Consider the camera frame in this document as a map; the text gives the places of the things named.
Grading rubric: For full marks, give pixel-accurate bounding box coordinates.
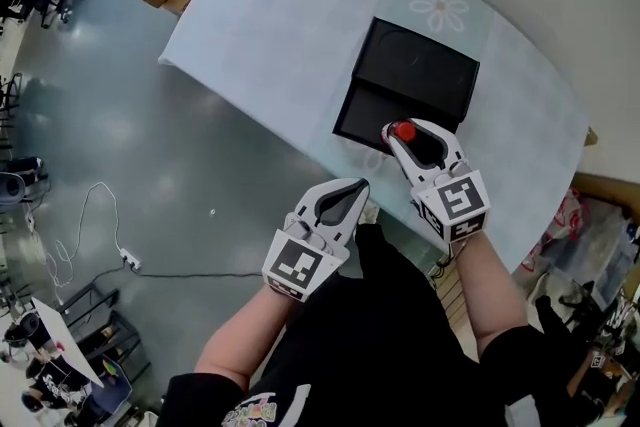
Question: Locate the white power strip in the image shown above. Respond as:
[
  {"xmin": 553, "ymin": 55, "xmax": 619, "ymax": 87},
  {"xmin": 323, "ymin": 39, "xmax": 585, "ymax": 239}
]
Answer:
[{"xmin": 119, "ymin": 247, "xmax": 143, "ymax": 270}]

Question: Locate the white board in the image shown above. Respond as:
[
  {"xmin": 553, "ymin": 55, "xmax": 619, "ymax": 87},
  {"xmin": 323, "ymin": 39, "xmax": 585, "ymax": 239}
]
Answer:
[{"xmin": 30, "ymin": 297, "xmax": 105, "ymax": 389}]

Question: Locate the person's black clothing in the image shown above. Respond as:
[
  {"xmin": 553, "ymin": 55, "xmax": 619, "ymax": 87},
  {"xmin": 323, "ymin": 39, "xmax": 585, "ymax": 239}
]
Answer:
[{"xmin": 157, "ymin": 224, "xmax": 606, "ymax": 427}]

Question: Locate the person's right forearm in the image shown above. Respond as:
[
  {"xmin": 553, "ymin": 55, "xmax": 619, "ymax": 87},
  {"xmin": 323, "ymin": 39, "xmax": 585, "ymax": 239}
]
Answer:
[{"xmin": 452, "ymin": 232, "xmax": 529, "ymax": 359}]

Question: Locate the black floor cable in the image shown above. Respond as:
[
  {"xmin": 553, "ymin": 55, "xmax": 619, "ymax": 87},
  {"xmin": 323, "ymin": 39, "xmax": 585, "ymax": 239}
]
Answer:
[{"xmin": 89, "ymin": 264, "xmax": 266, "ymax": 279}]

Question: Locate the small red-capped bottle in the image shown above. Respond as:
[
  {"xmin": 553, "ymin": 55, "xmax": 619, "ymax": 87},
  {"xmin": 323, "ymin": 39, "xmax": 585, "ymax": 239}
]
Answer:
[{"xmin": 380, "ymin": 120, "xmax": 418, "ymax": 154}]

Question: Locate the wooden slat pallet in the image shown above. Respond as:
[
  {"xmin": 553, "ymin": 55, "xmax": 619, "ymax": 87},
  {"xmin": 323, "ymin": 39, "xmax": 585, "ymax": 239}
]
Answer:
[{"xmin": 429, "ymin": 259, "xmax": 481, "ymax": 356}]

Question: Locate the clear plastic bags red print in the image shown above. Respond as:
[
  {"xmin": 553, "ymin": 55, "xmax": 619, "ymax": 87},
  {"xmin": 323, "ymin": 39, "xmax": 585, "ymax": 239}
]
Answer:
[{"xmin": 519, "ymin": 187, "xmax": 596, "ymax": 274}]

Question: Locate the brown wooden board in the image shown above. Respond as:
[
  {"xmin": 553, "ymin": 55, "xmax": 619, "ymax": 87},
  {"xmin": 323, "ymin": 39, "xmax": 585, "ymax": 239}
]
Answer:
[{"xmin": 572, "ymin": 172, "xmax": 640, "ymax": 206}]

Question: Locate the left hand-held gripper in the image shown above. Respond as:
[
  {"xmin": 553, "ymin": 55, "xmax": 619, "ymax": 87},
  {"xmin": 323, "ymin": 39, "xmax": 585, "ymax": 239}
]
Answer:
[{"xmin": 261, "ymin": 177, "xmax": 372, "ymax": 305}]

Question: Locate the light blue flowered tablecloth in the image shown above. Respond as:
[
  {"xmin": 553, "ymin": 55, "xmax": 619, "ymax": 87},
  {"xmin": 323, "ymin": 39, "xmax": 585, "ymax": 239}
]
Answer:
[{"xmin": 158, "ymin": 0, "xmax": 591, "ymax": 274}]

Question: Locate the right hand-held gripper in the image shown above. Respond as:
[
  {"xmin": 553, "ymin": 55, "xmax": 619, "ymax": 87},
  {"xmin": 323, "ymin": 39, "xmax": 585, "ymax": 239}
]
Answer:
[{"xmin": 388, "ymin": 118, "xmax": 492, "ymax": 245}]

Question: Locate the person's left forearm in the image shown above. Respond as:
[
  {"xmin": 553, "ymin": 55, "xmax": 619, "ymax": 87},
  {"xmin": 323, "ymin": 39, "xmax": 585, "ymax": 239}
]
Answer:
[{"xmin": 193, "ymin": 287, "xmax": 296, "ymax": 391}]

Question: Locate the black box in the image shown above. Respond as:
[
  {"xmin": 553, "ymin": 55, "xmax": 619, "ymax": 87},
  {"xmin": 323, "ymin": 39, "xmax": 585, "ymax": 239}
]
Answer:
[{"xmin": 332, "ymin": 16, "xmax": 481, "ymax": 157}]

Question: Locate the black metal rack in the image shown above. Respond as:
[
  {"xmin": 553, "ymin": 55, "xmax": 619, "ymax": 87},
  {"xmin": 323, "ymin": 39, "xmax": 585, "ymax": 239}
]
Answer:
[{"xmin": 57, "ymin": 287, "xmax": 151, "ymax": 386}]

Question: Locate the white cable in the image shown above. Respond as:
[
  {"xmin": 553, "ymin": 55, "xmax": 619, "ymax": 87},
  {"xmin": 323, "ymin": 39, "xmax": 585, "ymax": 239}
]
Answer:
[{"xmin": 24, "ymin": 181, "xmax": 126, "ymax": 289}]

